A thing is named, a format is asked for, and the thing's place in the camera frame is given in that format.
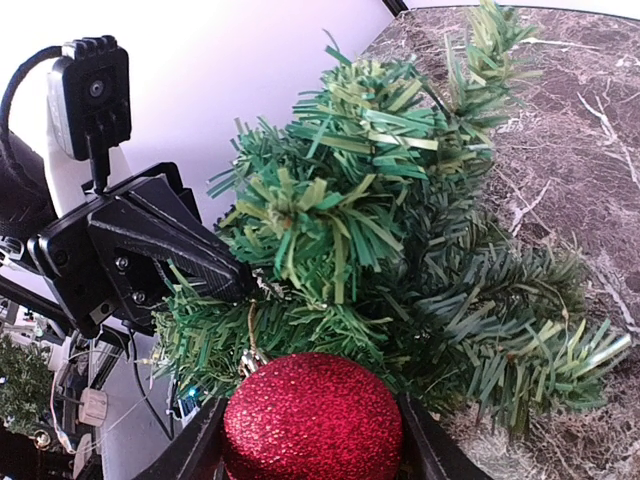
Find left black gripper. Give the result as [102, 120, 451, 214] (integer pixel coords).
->
[1, 162, 256, 338]

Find small green christmas tree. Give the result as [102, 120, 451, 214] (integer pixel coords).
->
[153, 1, 630, 432]

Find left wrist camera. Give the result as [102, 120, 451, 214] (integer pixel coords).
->
[48, 35, 132, 194]

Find background decorated christmas tree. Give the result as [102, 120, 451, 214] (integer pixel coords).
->
[1, 335, 53, 436]

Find red ball ornament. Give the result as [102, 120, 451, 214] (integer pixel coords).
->
[223, 353, 403, 479]

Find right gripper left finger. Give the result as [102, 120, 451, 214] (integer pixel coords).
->
[135, 397, 229, 480]

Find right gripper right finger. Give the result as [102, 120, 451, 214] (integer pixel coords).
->
[398, 393, 491, 480]

